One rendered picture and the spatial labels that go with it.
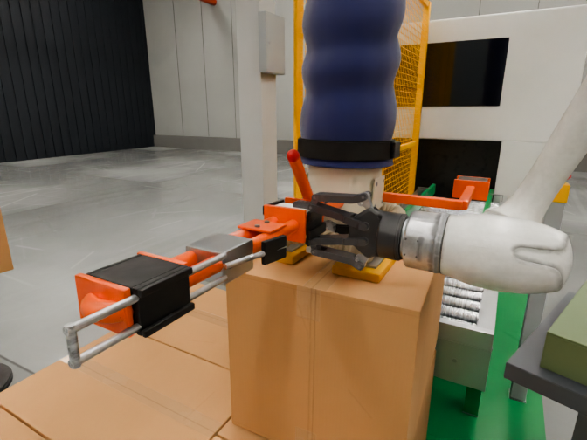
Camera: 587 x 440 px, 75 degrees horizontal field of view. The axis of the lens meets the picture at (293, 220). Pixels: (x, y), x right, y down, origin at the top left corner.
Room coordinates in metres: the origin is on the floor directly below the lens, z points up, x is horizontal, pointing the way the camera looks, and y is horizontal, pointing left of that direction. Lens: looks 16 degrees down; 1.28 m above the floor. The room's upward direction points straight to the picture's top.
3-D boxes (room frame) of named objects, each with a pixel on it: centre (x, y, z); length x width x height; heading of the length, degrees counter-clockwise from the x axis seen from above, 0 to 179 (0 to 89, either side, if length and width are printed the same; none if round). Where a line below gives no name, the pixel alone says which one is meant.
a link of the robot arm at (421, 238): (0.55, -0.20, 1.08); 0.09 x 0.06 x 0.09; 151
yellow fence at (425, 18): (2.97, -0.82, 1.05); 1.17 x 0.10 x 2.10; 151
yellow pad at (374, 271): (0.85, -0.20, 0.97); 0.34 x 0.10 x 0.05; 152
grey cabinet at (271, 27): (2.31, 0.12, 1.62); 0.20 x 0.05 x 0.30; 151
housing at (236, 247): (0.49, 0.10, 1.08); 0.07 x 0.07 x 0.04; 62
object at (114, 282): (0.37, 0.17, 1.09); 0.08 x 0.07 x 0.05; 152
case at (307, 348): (0.93, -0.16, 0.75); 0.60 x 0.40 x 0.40; 154
